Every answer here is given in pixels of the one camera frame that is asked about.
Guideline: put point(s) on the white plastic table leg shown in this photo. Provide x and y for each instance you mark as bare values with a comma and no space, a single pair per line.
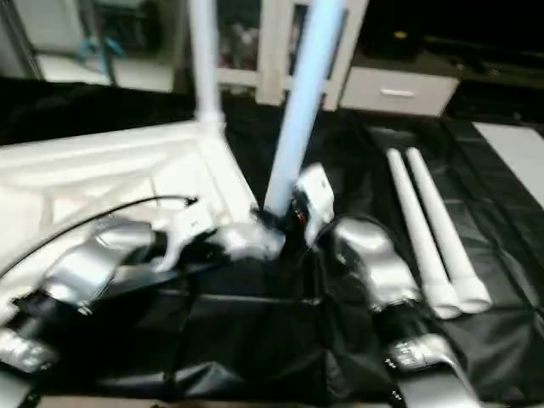
302,102
446,229
421,238
206,59

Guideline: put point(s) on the white plastic table top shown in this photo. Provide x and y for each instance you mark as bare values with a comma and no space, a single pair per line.
76,178

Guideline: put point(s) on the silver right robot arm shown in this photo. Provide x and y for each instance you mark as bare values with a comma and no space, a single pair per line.
382,272

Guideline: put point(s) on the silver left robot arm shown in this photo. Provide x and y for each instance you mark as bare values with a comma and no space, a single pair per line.
85,272

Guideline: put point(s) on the black mat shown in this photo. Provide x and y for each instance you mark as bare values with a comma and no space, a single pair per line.
255,340

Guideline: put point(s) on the white drawer unit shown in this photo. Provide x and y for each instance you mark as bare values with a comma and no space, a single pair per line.
399,89

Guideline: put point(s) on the white glass door cabinet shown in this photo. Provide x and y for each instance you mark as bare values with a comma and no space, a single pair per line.
255,42

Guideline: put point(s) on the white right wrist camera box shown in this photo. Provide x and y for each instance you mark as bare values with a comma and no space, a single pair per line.
314,200

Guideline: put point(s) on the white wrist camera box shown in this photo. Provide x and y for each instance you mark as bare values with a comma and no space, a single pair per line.
187,234
314,200

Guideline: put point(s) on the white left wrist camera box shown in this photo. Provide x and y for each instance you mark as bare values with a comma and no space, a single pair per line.
187,234

